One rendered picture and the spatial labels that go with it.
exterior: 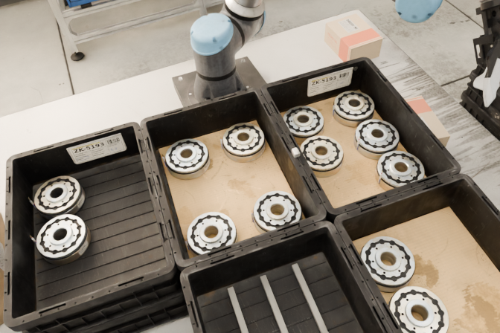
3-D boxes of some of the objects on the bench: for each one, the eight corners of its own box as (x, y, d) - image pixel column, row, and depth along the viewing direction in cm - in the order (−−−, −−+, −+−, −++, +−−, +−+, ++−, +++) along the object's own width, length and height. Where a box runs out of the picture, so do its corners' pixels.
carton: (442, 154, 121) (450, 135, 115) (401, 163, 119) (408, 146, 114) (415, 113, 131) (421, 95, 125) (377, 122, 130) (381, 103, 124)
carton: (324, 41, 155) (325, 22, 150) (353, 31, 158) (356, 13, 152) (348, 67, 146) (350, 48, 140) (379, 56, 148) (382, 38, 143)
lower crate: (47, 211, 116) (27, 184, 107) (158, 177, 121) (149, 149, 112) (56, 366, 91) (31, 349, 82) (196, 314, 96) (187, 293, 87)
